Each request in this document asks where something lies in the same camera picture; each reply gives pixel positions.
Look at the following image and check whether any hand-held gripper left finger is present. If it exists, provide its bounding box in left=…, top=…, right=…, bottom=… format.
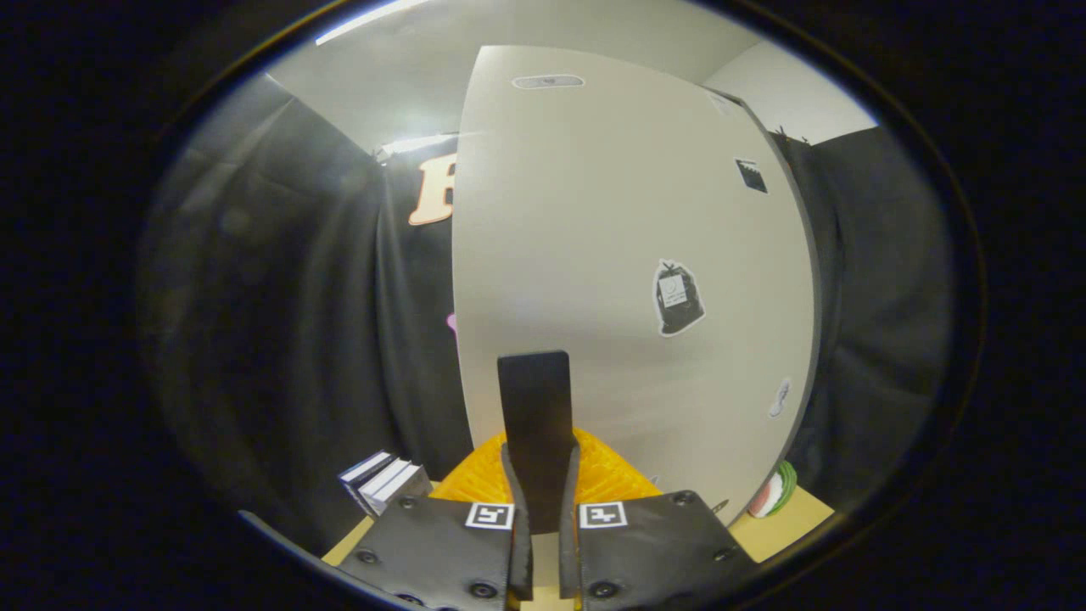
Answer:
left=338, top=351, right=537, bottom=611

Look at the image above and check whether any stack of white books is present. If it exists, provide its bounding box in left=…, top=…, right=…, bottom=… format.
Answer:
left=339, top=450, right=434, bottom=519

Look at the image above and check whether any watermelon slice toy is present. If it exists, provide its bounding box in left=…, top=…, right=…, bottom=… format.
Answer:
left=747, top=460, right=799, bottom=519

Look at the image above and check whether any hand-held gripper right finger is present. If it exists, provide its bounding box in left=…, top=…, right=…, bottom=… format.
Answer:
left=535, top=350, right=758, bottom=611

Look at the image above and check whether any black backdrop cloth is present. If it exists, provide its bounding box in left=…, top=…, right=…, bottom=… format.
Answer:
left=140, top=72, right=960, bottom=557

